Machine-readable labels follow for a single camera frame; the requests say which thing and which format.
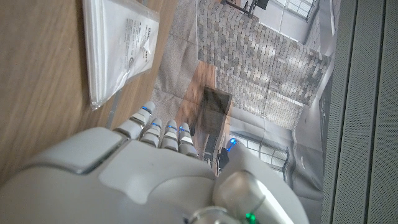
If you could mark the printed office backdrop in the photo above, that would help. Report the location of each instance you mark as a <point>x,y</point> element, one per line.
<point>248,62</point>

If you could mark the grey tape strip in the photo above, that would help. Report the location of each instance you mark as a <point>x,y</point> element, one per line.
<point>113,109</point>

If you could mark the clear bag with white leaflet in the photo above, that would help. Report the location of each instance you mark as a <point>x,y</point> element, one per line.
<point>118,46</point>

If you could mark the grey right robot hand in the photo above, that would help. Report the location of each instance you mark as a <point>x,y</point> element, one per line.
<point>140,186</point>

